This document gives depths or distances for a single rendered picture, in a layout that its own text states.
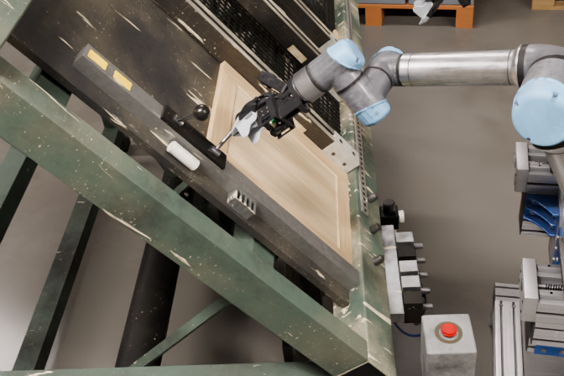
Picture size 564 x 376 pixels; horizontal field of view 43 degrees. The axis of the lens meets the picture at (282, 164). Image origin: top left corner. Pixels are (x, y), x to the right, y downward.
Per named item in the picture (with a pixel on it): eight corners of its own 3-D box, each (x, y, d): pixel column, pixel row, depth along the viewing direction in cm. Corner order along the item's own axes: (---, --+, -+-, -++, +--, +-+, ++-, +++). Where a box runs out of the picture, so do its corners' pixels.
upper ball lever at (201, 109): (177, 133, 168) (208, 122, 158) (164, 122, 167) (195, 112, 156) (185, 120, 170) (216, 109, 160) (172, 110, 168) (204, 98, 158)
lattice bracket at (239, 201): (247, 220, 178) (255, 214, 176) (227, 204, 174) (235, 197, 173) (248, 209, 181) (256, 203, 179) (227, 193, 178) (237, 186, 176)
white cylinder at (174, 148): (164, 153, 166) (190, 173, 169) (174, 146, 165) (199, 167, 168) (167, 144, 168) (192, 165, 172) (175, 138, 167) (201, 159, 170)
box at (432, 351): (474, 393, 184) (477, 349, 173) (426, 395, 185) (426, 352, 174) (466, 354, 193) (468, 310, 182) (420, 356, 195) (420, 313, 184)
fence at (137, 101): (348, 290, 199) (360, 284, 197) (70, 65, 156) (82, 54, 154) (347, 277, 203) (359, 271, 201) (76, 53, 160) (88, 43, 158)
